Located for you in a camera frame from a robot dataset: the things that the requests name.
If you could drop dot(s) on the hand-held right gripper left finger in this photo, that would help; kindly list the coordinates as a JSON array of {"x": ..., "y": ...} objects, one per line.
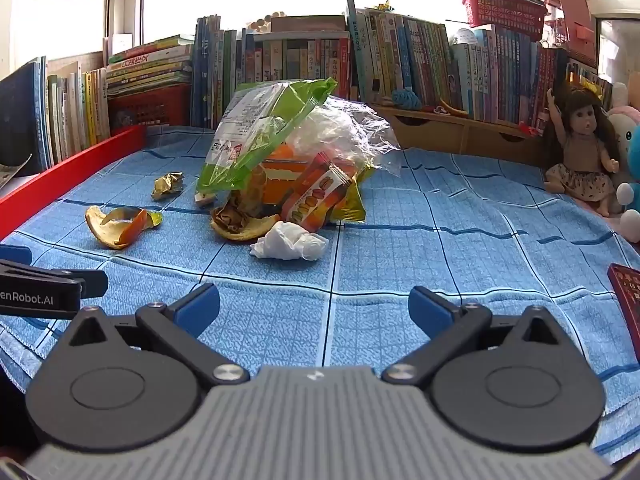
[{"x": 200, "y": 307}]

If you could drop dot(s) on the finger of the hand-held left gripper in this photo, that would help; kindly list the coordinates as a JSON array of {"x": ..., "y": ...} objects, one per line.
[
  {"x": 15, "y": 254},
  {"x": 92, "y": 282}
]

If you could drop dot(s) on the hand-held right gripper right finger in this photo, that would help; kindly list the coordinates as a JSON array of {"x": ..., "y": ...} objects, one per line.
[{"x": 429, "y": 307}]

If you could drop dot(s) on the brown dried orange peel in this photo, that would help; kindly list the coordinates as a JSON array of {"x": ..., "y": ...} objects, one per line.
[{"x": 235, "y": 225}]

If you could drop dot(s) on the gold foil wrapper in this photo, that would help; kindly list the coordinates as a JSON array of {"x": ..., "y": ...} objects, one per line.
[{"x": 167, "y": 185}]

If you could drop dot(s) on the row of thin picture books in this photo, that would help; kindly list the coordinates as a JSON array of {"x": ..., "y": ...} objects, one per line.
[{"x": 75, "y": 110}]

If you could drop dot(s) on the stack of colourful books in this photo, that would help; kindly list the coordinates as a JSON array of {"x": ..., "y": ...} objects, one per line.
[{"x": 150, "y": 65}]

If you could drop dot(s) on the row of blue thin books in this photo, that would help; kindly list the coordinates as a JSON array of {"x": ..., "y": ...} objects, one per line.
[{"x": 210, "y": 75}]

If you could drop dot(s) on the row of blue-spined books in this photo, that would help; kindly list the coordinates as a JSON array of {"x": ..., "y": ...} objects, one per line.
[{"x": 505, "y": 75}]

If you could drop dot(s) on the row of tall picture books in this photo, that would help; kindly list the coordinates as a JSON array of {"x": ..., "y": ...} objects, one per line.
[{"x": 395, "y": 55}]

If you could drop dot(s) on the row of short dark-spined books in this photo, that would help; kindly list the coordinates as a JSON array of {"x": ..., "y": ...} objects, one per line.
[{"x": 295, "y": 60}]

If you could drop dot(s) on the row of small books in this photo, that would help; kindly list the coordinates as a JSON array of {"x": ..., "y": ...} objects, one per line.
[{"x": 590, "y": 80}]

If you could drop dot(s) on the blue checked blanket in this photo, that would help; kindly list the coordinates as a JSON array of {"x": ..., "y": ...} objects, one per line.
[{"x": 450, "y": 260}]

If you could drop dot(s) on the folded newspaper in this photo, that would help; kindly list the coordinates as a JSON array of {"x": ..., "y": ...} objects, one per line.
[{"x": 12, "y": 172}]

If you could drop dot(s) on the small orange peel piece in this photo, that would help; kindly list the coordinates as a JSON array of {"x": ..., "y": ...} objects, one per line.
[{"x": 205, "y": 199}]

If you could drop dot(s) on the crumpled white tissue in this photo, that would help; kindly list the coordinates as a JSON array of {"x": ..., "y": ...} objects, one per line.
[{"x": 287, "y": 242}]

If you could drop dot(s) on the yellow snack packet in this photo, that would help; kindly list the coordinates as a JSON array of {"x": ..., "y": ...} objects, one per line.
[{"x": 351, "y": 206}]

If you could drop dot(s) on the large dark blue book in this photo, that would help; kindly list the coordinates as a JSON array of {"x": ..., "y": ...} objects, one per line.
[{"x": 22, "y": 115}]

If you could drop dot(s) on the orange cardboard box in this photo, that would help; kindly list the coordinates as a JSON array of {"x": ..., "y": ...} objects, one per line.
[{"x": 277, "y": 180}]

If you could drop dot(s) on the orange macaron snack packet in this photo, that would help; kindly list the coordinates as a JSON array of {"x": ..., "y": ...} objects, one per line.
[{"x": 312, "y": 195}]

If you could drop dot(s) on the wooden drawer unit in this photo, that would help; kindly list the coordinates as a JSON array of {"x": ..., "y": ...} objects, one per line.
[{"x": 450, "y": 132}]

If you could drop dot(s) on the red plastic crate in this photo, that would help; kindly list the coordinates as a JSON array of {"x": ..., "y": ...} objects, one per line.
[{"x": 150, "y": 107}]

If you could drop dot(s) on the clear plastic bag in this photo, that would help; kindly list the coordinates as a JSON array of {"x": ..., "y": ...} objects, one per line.
[{"x": 345, "y": 130}]

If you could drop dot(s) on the dark red book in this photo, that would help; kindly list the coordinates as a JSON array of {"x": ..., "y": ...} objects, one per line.
[{"x": 627, "y": 305}]

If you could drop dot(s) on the red and yellow toy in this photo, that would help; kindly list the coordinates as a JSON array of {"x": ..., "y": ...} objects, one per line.
[{"x": 450, "y": 109}]

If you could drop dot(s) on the green snack bag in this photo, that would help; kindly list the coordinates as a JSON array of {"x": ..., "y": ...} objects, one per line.
[{"x": 280, "y": 115}]

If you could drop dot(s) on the blue yarn ball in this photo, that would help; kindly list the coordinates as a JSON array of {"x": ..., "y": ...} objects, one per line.
[{"x": 406, "y": 99}]

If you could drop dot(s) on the brown-haired doll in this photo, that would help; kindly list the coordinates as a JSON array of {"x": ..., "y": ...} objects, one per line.
[{"x": 582, "y": 150}]

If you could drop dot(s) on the blue and white plush toy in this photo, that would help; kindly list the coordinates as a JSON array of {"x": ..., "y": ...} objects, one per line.
[{"x": 631, "y": 160}]

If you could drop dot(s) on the white round toy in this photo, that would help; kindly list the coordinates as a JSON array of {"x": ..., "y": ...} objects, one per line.
[{"x": 462, "y": 36}]

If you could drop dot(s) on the brown cardboard box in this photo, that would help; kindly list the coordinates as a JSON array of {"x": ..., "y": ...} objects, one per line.
[{"x": 307, "y": 24}]

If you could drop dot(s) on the red plastic basket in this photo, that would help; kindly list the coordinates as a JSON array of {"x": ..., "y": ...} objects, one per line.
[{"x": 502, "y": 10}]

